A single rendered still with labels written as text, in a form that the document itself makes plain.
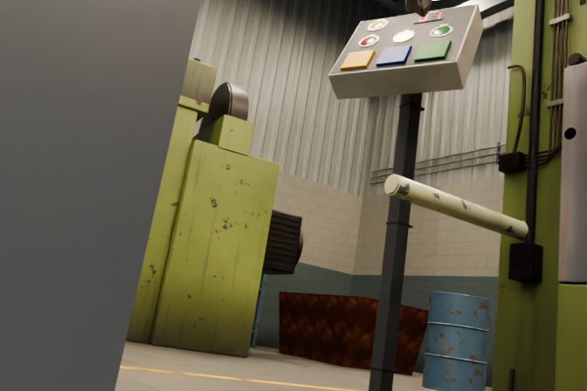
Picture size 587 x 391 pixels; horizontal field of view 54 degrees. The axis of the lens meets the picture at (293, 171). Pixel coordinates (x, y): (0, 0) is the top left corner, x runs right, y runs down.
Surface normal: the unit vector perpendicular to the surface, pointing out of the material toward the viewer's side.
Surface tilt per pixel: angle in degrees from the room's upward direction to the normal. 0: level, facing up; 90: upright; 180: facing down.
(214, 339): 90
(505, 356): 90
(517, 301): 90
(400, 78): 150
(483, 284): 90
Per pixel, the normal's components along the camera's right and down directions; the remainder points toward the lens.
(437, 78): -0.38, 0.67
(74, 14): 0.80, -0.04
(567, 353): -0.81, -0.27
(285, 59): 0.56, -0.14
